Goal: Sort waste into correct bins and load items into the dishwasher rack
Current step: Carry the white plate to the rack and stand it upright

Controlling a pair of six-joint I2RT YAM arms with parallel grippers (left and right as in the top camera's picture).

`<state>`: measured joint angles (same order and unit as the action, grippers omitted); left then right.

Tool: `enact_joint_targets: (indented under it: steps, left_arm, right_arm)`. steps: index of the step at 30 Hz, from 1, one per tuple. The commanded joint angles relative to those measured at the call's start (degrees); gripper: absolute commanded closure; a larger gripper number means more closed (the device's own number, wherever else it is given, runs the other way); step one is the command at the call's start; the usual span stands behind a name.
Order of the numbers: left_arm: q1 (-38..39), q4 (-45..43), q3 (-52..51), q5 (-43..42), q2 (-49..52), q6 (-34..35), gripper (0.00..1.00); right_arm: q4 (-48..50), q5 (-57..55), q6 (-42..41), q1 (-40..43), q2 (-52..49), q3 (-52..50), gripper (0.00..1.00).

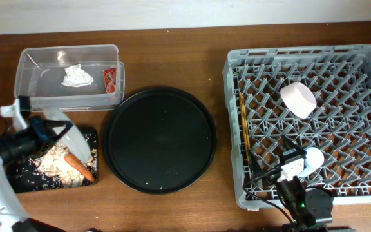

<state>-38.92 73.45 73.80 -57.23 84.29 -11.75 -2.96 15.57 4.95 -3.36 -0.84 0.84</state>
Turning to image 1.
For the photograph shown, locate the light blue cup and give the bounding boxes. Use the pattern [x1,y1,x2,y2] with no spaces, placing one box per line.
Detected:
[298,147,325,178]

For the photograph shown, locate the wooden chopstick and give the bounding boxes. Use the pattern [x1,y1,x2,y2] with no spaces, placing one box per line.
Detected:
[240,92,251,152]
[238,91,250,162]

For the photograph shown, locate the pink white bowl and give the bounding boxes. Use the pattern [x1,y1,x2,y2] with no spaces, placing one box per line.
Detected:
[280,82,317,119]

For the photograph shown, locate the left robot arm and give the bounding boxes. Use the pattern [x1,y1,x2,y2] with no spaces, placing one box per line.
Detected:
[0,116,73,231]

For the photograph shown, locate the white paper napkin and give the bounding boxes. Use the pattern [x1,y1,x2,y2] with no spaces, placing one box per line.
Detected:
[61,64,93,88]

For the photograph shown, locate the round black serving tray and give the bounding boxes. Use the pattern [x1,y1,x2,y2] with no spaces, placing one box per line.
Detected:
[103,87,217,195]

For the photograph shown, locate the grey dishwasher rack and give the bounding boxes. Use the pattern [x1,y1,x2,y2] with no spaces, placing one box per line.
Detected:
[222,44,371,211]

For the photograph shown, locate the grey plate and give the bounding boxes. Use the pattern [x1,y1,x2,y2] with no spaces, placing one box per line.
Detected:
[43,108,91,163]

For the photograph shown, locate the red snack wrapper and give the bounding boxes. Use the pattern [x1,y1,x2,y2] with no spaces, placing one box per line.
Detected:
[103,68,117,93]

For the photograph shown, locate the clear plastic waste bin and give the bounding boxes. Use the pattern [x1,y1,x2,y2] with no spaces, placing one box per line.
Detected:
[14,44,125,111]

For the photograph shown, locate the food scraps rice and nuts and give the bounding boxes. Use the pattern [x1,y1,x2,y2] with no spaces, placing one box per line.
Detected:
[31,143,85,180]

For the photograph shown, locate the orange carrot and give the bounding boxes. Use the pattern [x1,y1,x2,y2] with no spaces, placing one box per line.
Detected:
[64,153,95,183]

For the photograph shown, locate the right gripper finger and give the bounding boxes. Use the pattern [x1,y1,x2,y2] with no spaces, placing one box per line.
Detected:
[249,150,263,176]
[281,135,303,153]

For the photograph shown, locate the black rectangular tray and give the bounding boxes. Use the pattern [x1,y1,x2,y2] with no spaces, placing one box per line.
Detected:
[6,126,99,193]

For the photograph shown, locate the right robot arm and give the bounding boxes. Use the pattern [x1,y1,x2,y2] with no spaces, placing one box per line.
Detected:
[243,135,334,231]

